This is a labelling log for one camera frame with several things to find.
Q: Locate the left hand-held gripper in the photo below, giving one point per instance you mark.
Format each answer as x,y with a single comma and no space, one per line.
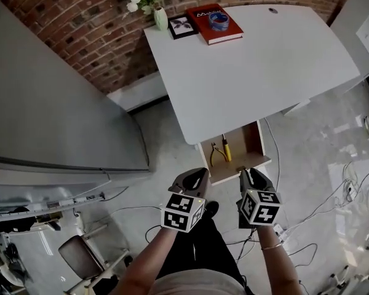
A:
180,210

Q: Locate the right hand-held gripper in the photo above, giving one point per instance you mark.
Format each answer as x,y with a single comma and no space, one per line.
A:
263,210

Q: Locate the wooden drawer with white front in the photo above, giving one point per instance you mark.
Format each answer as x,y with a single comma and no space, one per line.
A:
243,143

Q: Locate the person's left forearm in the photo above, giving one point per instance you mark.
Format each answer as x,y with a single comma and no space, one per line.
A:
147,263

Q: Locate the person's right forearm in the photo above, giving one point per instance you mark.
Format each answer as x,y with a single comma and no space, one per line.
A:
278,266

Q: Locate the person's right black shoe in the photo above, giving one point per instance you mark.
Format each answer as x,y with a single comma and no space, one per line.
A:
211,209

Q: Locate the person's black trousers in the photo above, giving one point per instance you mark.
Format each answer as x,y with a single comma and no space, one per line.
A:
212,250

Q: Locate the white power strip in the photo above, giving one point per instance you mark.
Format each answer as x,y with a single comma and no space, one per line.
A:
280,229

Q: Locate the person's beige shirt torso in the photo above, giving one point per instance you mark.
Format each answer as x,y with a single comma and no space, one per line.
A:
196,284

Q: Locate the white desk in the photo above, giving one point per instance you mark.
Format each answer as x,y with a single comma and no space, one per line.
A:
249,72

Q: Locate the brown seat chair white legs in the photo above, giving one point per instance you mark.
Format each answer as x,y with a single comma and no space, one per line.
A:
80,257

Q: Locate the white low ledge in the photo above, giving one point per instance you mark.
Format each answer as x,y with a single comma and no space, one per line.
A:
138,91

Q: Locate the red book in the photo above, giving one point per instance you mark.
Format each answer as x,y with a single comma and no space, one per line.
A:
221,37

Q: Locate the blue tape roll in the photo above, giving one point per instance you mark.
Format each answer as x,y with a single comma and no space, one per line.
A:
218,28

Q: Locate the grey table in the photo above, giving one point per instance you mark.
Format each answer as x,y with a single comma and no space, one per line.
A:
49,103

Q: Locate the pale green vase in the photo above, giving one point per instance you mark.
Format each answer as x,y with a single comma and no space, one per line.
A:
160,20

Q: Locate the white cabinet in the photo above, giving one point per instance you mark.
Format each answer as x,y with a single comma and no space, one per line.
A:
350,26

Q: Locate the black picture frame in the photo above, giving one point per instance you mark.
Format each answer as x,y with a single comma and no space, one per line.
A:
181,26

